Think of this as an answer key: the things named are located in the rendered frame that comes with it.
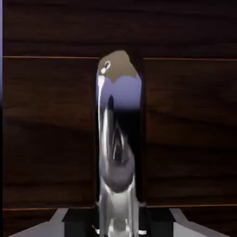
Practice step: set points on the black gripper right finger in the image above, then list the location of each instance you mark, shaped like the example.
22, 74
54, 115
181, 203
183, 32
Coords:
157, 222

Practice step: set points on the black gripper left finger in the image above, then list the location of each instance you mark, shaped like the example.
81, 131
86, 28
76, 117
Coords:
77, 224

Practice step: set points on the dark wood cabinet door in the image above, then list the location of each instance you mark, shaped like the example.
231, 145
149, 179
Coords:
50, 129

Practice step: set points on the dark wood cabinet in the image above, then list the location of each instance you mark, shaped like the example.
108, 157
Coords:
118, 27

